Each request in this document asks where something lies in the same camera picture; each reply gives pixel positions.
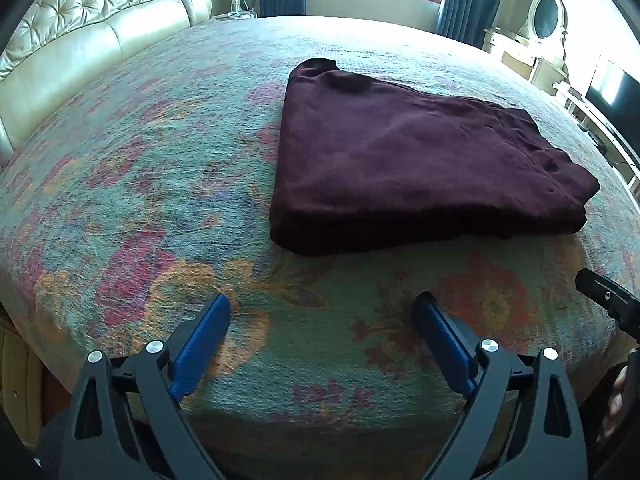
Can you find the cream tufted headboard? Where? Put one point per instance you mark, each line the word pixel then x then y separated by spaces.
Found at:
pixel 75 35

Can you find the person's right hand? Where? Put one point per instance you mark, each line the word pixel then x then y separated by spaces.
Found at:
pixel 616 405

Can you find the white television cabinet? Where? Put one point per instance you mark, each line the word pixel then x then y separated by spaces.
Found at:
pixel 595 120

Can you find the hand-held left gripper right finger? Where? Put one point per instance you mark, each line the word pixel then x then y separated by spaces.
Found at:
pixel 445 345

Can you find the black television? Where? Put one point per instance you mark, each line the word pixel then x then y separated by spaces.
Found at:
pixel 615 95

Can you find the maroon pants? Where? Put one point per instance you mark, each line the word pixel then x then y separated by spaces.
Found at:
pixel 400 160

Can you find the floral bed blanket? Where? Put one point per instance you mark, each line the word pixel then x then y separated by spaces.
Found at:
pixel 150 185

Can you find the cream vanity dresser with mirror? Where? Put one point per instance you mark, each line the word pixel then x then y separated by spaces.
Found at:
pixel 545 15

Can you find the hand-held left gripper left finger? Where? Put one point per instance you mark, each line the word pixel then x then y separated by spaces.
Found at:
pixel 197 350

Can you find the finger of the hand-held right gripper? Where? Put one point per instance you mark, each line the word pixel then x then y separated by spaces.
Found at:
pixel 607 296

